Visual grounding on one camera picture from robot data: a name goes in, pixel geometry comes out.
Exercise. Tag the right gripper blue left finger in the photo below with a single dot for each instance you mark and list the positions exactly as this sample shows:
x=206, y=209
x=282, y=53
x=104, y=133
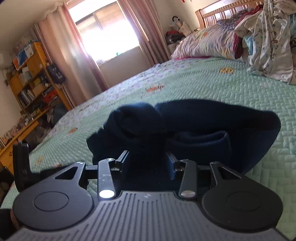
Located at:
x=122, y=163

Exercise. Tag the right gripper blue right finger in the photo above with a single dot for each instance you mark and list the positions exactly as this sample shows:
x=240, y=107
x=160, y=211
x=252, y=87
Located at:
x=172, y=165

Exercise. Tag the blue knit sweater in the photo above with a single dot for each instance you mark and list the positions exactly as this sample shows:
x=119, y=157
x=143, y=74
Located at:
x=199, y=130

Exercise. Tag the wooden desk with drawers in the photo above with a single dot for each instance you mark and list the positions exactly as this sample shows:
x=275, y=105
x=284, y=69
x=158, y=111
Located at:
x=6, y=157

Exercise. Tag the wooden bookshelf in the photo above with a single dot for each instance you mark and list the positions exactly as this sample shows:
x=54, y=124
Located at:
x=32, y=85

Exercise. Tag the green quilted bee bedspread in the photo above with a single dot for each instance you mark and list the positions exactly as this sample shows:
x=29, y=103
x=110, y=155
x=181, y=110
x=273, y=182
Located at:
x=86, y=201

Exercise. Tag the black bag hanging on shelf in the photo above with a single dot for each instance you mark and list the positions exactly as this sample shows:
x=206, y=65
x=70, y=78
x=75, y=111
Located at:
x=55, y=73

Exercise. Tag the floral pillow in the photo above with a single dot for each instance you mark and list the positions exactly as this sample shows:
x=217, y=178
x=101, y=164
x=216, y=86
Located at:
x=214, y=41

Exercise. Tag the pink window curtain left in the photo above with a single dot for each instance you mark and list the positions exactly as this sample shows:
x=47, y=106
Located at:
x=63, y=42

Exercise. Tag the pink window curtain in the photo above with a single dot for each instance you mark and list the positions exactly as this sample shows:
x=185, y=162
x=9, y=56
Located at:
x=63, y=42
x=145, y=21

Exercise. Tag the wooden bed headboard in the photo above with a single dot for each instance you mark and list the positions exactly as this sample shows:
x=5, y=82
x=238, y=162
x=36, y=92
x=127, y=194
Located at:
x=221, y=10

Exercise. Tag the pink window curtain right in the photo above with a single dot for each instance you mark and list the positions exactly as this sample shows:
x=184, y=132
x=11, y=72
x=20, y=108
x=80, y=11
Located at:
x=145, y=21

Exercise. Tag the pile of crumpled bedding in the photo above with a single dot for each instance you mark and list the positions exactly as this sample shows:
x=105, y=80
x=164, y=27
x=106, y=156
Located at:
x=269, y=32

